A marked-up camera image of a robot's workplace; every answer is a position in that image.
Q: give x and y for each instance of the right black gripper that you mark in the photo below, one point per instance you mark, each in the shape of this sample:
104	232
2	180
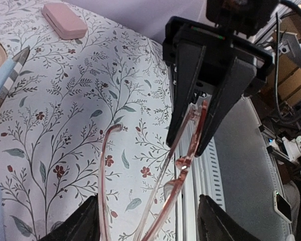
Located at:
200	58

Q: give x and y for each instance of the floral patterned table mat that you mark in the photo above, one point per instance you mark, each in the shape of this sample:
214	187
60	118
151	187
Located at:
54	119

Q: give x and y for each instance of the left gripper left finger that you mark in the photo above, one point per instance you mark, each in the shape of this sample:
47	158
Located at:
82	224

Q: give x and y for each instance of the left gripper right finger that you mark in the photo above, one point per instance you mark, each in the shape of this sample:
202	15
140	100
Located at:
214	224

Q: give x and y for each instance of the brown striped glasses case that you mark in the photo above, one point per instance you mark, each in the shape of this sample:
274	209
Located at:
20	59

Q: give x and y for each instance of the pink translucent plastic cup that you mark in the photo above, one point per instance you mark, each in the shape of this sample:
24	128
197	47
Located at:
64	21

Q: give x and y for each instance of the smartphone on person lap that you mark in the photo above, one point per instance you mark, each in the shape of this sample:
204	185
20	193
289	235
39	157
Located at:
282	207

